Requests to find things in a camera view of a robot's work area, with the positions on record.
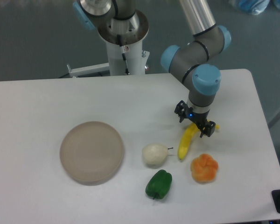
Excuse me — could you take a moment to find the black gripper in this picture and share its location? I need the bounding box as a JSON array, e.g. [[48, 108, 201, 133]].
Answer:
[[174, 100, 216, 138]]

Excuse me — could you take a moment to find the yellow banana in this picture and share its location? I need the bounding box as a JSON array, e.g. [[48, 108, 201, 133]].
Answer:
[[177, 123, 220, 161]]

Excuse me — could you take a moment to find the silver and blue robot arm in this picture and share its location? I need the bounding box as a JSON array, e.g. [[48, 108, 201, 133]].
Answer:
[[73, 0, 231, 136]]

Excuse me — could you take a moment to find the orange knotted bread roll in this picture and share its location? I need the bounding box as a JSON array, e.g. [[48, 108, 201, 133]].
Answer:
[[190, 154, 219, 183]]

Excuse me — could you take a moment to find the white pear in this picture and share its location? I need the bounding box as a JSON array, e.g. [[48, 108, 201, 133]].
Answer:
[[142, 143, 173, 166]]

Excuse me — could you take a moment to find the green bell pepper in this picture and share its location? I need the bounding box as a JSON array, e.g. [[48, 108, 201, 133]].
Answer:
[[145, 169, 173, 200]]

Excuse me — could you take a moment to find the beige round plate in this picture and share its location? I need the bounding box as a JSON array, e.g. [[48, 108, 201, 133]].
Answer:
[[59, 121, 124, 185]]

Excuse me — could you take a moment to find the blue plastic bag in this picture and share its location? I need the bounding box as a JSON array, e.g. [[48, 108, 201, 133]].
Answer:
[[228, 0, 270, 15]]

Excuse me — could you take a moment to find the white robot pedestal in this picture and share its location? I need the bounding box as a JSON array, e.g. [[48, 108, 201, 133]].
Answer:
[[67, 39, 150, 77]]

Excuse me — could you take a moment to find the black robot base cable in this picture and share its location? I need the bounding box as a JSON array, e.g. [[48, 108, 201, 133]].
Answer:
[[116, 34, 131, 75]]

